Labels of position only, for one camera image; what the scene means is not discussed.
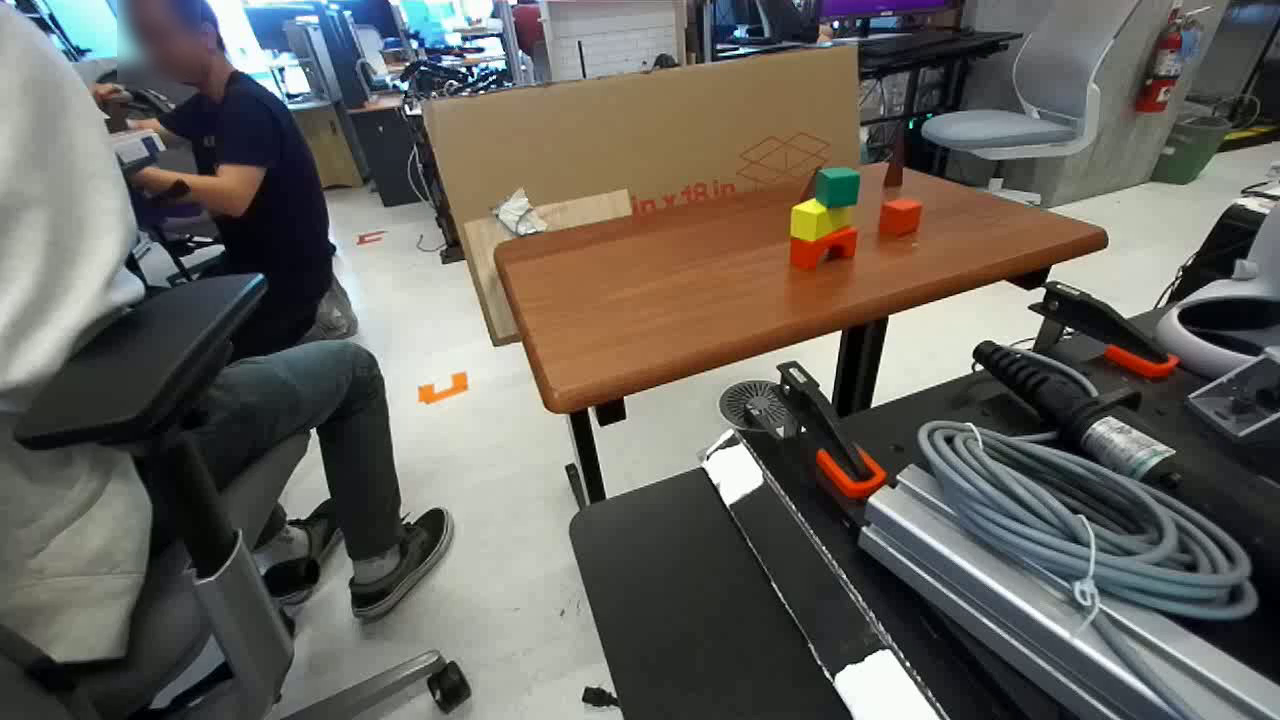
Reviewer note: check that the brown cone block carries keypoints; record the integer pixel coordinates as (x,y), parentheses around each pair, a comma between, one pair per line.
(892,169)

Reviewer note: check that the green cube block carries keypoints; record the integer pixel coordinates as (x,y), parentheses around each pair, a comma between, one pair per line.
(836,186)

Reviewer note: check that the green bin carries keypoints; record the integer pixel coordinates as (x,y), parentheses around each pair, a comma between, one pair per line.
(1189,148)

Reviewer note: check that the large cardboard sheet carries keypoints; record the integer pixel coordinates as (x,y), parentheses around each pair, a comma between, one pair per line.
(626,135)

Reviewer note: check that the yellow block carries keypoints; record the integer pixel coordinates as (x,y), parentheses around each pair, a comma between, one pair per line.
(808,223)

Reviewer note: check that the wooden table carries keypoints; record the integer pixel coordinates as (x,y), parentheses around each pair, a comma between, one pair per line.
(692,293)

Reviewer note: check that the red fire extinguisher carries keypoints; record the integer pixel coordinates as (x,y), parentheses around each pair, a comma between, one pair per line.
(1160,65)

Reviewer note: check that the black background desk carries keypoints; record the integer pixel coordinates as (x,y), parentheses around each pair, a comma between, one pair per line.
(935,54)

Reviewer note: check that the light grey swivel chair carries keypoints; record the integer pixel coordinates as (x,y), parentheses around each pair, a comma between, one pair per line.
(1026,124)

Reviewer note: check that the person in dark shirt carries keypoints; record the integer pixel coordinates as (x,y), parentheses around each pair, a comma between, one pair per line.
(275,186)

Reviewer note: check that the person in white shirt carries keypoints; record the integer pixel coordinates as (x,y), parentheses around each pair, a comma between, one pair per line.
(55,242)

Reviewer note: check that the black bar white labels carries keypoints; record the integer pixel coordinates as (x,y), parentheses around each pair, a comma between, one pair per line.
(802,574)

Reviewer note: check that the black mounting platform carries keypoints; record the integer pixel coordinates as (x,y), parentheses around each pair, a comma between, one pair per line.
(682,602)

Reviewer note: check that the aluminium extrusion rail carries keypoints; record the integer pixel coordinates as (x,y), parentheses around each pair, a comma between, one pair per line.
(986,602)

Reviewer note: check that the grey office chair black armrest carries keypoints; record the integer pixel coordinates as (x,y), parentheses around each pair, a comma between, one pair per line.
(133,363)

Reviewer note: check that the orange arch block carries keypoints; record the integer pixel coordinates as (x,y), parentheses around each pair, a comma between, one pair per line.
(807,252)

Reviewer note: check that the orange cube block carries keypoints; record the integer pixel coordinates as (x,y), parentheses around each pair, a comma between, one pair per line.
(901,216)

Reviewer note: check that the small open cardboard box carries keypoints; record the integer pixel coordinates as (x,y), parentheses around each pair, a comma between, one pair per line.
(587,209)

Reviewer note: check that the grey control box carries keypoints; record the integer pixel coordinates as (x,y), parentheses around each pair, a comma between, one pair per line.
(1241,399)

